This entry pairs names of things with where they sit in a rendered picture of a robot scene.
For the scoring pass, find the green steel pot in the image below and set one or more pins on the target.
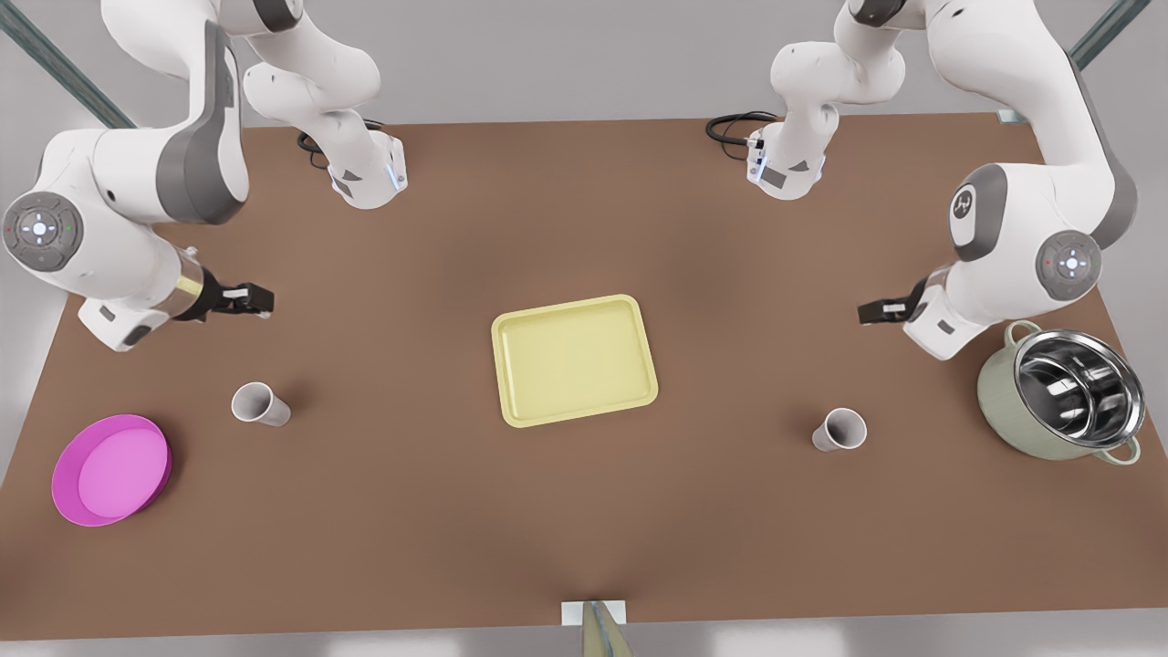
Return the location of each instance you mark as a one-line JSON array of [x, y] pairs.
[[1063, 394]]

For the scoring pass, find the yellow tray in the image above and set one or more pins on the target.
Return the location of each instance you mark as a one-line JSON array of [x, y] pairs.
[[574, 359]]

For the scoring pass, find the pink bowl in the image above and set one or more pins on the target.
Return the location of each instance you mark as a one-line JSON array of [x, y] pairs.
[[111, 469]]

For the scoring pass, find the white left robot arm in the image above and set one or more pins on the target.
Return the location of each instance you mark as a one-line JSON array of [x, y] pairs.
[[1013, 210]]

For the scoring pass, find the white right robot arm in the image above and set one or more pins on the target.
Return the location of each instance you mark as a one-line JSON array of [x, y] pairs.
[[109, 173]]

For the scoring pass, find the white cup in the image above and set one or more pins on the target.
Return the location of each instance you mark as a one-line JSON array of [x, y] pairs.
[[839, 430], [260, 404]]

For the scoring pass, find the silver frame post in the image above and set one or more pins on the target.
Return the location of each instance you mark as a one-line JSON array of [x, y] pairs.
[[1100, 36], [64, 68], [598, 630]]

